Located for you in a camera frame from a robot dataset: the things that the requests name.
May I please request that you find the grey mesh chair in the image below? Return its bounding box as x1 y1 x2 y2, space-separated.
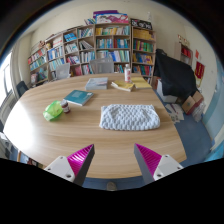
90 58 114 74

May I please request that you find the yellow booklet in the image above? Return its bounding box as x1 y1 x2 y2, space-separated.
111 80 134 92

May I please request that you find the green plastic bag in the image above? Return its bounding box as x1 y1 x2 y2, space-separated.
43 100 63 121

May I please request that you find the clear plastic bottle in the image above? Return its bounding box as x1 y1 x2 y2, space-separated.
124 64 131 83

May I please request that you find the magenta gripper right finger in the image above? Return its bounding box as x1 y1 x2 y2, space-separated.
134 143 183 184

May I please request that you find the white waffle towel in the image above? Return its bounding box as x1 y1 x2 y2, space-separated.
99 104 160 131

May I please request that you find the dark blue office chair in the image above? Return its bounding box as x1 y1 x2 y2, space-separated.
16 81 28 96

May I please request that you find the wooden bookshelf with books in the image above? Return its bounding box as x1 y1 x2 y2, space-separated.
28 19 156 85

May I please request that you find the black cloth covered object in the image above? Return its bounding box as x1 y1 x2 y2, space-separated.
154 49 197 99

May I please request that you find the cardboard box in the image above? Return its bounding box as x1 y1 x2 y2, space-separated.
182 91 204 115

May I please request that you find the yellow paper pad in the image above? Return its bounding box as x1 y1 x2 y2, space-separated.
131 77 151 89

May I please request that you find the white box on floor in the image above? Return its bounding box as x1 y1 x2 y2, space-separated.
157 80 177 103

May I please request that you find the grey book stack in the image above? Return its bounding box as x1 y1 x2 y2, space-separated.
85 77 108 90

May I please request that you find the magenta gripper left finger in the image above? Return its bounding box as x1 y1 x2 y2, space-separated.
45 144 95 186

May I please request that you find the teal book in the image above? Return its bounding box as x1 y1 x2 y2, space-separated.
65 90 93 106

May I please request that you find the small brown jar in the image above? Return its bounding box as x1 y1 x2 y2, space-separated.
60 99 70 113

